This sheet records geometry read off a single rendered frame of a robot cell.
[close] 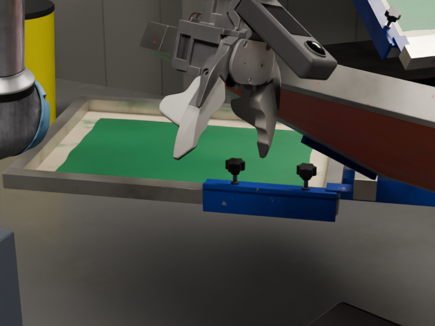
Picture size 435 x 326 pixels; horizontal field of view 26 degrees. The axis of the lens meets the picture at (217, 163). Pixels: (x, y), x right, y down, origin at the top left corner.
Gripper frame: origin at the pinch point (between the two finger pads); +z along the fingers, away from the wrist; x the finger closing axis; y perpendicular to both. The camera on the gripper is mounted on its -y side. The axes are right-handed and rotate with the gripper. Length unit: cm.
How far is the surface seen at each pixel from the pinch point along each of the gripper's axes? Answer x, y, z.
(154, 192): -80, 79, 29
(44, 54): -260, 329, 31
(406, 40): -160, 67, -15
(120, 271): -191, 184, 97
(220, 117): -129, 102, 16
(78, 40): -328, 378, 26
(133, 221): -224, 212, 87
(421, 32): -173, 69, -18
